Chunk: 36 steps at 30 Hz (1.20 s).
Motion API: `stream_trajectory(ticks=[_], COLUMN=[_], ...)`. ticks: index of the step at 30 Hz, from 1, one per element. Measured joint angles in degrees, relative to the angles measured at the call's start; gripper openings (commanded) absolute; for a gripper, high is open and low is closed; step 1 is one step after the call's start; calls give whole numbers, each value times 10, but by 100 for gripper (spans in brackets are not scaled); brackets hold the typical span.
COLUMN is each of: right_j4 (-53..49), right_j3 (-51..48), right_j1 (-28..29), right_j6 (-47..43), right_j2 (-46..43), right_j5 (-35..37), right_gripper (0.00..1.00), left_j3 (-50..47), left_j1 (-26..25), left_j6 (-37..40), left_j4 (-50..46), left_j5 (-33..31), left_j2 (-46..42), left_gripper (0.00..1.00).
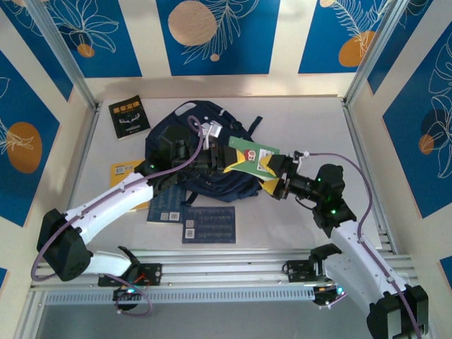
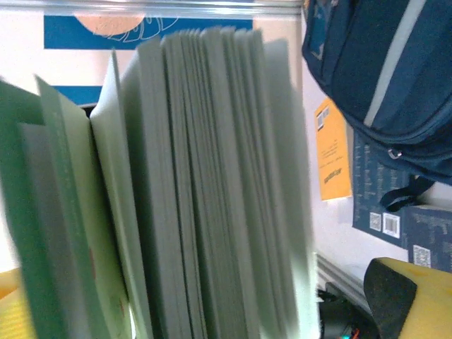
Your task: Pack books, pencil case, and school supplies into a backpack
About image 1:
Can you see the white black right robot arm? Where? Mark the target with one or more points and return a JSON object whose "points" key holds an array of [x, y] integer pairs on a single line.
{"points": [[367, 261]]}

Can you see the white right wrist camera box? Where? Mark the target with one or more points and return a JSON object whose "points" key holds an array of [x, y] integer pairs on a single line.
{"points": [[302, 155]]}

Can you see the navy blue backpack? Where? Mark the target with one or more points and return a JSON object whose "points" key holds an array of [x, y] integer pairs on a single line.
{"points": [[219, 189]]}

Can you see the yellow book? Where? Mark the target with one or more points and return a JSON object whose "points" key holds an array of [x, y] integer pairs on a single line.
{"points": [[121, 169]]}

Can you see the green notebook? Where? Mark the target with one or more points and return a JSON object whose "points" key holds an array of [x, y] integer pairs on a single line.
{"points": [[243, 144]]}

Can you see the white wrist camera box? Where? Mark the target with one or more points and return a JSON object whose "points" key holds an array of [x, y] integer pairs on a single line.
{"points": [[302, 155], [212, 129]]}

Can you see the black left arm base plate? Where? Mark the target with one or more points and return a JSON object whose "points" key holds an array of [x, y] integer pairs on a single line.
{"points": [[152, 273]]}

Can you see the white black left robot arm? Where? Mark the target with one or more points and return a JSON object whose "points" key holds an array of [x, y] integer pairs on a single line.
{"points": [[106, 205]]}

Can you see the aluminium table side rail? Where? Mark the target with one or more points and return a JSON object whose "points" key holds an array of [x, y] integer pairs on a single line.
{"points": [[87, 141], [358, 141]]}

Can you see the black book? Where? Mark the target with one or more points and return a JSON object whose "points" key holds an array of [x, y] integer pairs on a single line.
{"points": [[129, 118]]}

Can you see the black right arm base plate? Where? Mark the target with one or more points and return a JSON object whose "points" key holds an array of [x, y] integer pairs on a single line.
{"points": [[296, 272]]}

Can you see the aluminium mounting rail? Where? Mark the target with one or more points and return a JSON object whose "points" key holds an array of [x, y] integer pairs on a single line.
{"points": [[226, 272]]}

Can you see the aluminium frame post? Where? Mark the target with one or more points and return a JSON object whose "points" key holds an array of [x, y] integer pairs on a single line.
{"points": [[374, 49], [63, 53]]}

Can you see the thin dark blue booklet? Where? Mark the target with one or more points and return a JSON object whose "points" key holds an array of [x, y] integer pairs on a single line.
{"points": [[212, 226]]}

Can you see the thick blue book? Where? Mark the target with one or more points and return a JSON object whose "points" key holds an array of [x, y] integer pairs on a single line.
{"points": [[166, 208]]}

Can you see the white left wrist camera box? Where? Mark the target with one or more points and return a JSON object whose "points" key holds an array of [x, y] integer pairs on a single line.
{"points": [[212, 129]]}

